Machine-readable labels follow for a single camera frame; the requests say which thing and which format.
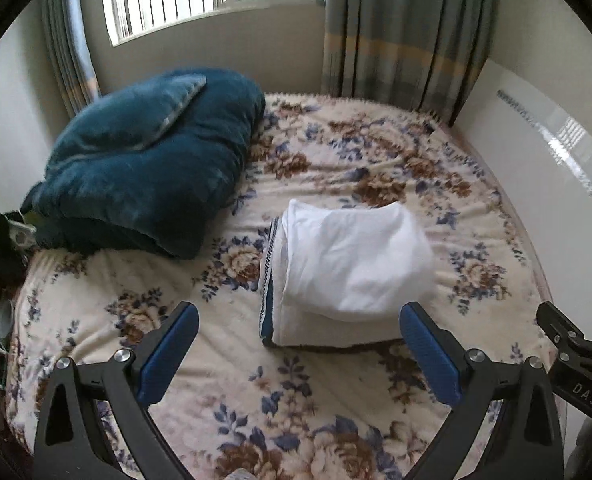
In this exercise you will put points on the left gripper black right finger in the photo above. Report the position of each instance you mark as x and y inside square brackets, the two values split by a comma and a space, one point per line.
[526, 442]

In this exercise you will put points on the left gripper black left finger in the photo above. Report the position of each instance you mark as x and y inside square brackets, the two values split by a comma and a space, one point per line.
[71, 442]

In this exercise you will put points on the white small shirt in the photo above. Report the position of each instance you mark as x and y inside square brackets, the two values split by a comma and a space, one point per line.
[359, 264]

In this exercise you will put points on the dark clothes pile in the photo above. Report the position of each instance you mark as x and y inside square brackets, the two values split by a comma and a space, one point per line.
[17, 246]

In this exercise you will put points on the white glossy wardrobe panel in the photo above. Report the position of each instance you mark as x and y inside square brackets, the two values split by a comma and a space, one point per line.
[542, 159]

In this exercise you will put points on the teal folded quilt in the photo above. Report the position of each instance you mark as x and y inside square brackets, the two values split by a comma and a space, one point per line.
[148, 167]

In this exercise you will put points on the striped green curtain right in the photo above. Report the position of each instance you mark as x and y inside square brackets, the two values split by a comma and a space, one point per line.
[414, 54]

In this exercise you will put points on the striped curtain left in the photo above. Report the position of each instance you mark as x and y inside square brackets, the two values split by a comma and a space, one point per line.
[69, 54]

